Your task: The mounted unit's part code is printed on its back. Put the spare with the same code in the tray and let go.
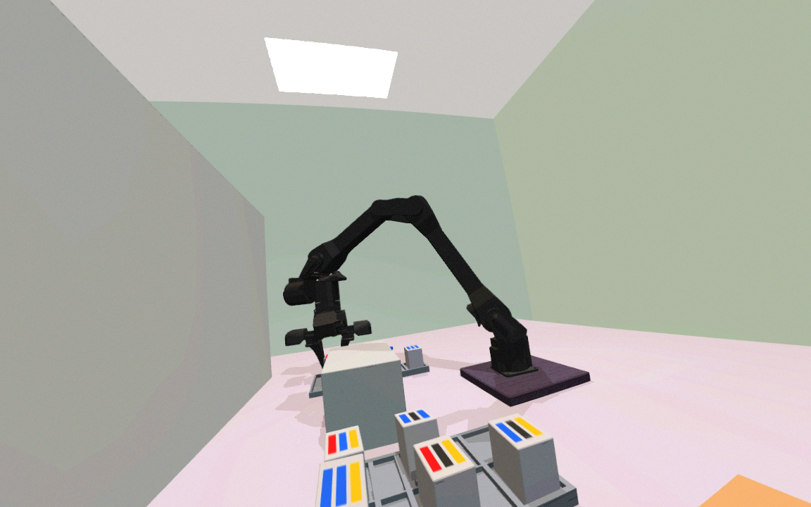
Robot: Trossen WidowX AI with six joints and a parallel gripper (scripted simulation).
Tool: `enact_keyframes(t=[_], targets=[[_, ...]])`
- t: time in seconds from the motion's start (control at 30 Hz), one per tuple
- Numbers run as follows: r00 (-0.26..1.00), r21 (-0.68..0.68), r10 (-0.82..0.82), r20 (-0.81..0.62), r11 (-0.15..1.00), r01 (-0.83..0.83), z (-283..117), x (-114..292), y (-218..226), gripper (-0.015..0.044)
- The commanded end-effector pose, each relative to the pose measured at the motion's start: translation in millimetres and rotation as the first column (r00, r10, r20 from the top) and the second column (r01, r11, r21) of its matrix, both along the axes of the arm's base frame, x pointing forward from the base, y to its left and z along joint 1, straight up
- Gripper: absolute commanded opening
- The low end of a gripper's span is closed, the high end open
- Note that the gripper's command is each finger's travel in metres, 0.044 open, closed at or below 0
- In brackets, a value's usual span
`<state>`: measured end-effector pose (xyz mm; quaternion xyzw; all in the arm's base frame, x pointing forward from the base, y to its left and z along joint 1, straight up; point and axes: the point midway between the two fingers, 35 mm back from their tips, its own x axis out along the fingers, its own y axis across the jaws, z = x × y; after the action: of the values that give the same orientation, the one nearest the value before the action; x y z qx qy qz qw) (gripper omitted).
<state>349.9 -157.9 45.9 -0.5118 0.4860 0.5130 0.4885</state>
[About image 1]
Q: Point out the dark grey wall panel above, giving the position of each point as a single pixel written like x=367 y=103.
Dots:
x=133 y=291

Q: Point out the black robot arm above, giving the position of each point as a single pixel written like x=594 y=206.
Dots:
x=510 y=351

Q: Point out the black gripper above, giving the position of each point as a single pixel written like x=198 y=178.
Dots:
x=361 y=327

